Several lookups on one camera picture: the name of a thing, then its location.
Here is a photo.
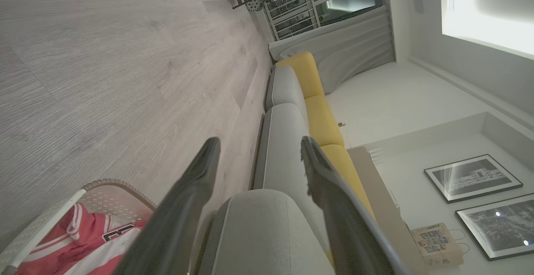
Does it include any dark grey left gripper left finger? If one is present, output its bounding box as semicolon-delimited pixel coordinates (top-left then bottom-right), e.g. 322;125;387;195
112;137;221;275

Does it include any white pleated curtain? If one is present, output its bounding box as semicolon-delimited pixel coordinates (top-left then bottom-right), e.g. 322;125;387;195
269;5;396;95

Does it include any white balcony railing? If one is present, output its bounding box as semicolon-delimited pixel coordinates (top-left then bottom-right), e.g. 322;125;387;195
264;0;322;40

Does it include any grey and yellow sofa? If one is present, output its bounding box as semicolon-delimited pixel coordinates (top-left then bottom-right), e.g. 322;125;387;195
195;51;376;275

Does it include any beige side table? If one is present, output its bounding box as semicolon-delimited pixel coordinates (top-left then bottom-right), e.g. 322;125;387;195
347;146;431;275

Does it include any white perforated laundry basket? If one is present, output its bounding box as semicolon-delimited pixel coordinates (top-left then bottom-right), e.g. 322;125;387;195
0;179;157;275

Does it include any beige printed paper bag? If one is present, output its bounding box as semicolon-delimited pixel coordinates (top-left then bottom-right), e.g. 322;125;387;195
411;222;471;267

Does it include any red and white jersey jacket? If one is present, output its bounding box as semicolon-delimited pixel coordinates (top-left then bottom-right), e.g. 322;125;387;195
17;203;149;275

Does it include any black framed picture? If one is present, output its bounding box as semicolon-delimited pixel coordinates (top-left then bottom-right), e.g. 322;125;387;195
454;194;534;262
424;154;524;204

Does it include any recessed ceiling light panel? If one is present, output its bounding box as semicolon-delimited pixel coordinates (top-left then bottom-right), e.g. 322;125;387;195
441;0;534;57

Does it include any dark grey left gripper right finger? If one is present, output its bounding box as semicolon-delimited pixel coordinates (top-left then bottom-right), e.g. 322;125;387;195
301;136;408;275

